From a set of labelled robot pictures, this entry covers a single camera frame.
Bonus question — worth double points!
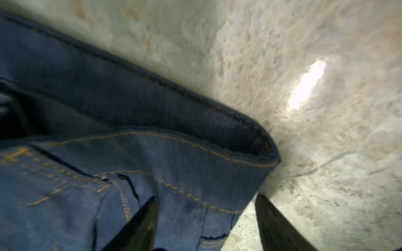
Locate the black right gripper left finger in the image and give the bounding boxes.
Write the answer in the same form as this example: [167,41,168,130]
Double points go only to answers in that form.
[103,197,159,251]

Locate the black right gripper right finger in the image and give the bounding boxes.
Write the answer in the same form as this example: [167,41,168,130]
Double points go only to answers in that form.
[255,194,317,251]

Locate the blue denim jeans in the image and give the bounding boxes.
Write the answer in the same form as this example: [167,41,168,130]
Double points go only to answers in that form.
[1,12,281,251]

